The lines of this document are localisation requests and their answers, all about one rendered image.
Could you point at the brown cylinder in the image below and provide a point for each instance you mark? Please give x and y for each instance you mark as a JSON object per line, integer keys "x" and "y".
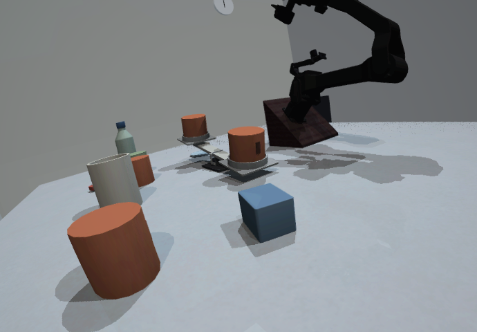
{"x": 115, "y": 248}
{"x": 194, "y": 125}
{"x": 247, "y": 144}
{"x": 143, "y": 170}

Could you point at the blue cube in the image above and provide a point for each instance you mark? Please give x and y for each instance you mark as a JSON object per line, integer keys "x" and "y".
{"x": 267, "y": 211}

